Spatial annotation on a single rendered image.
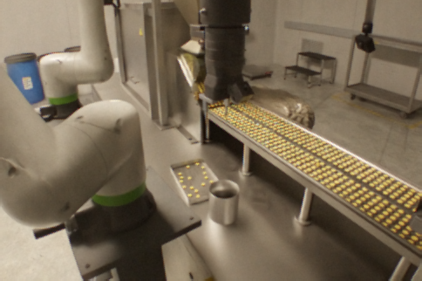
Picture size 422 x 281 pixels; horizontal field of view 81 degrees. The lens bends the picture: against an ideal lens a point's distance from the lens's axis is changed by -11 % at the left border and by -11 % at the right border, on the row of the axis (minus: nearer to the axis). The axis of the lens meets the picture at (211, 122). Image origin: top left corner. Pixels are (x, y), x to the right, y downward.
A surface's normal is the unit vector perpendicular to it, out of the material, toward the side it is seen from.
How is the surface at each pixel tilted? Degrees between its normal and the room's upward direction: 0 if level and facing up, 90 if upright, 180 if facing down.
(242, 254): 0
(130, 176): 90
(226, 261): 0
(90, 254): 0
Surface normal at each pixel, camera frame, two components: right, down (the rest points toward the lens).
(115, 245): 0.00, -0.91
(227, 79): 0.59, 0.29
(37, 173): 0.48, -0.32
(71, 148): 0.62, -0.60
